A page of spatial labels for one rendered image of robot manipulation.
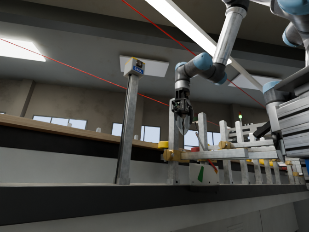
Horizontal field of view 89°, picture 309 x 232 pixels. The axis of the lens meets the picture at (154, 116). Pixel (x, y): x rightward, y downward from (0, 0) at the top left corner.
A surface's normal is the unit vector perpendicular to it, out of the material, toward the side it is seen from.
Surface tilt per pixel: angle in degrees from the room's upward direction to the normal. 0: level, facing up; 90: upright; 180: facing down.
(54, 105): 90
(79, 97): 90
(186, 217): 90
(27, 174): 90
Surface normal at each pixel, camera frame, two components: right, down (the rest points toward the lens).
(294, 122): -0.99, -0.10
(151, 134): 0.14, -0.32
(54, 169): 0.62, -0.23
